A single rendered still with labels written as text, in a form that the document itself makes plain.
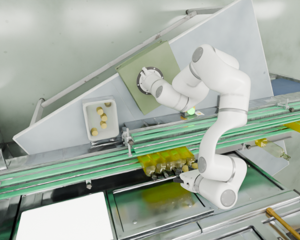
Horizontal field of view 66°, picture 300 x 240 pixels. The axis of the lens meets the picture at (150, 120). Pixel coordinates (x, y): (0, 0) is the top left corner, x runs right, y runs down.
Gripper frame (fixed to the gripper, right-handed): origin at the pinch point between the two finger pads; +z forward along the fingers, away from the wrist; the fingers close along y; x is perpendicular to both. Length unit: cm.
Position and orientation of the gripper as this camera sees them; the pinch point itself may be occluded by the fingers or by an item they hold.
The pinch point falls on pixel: (185, 172)
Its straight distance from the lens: 95.6
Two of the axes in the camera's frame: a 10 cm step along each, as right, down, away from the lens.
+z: -2.8, -0.4, 9.6
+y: 9.5, -1.7, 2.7
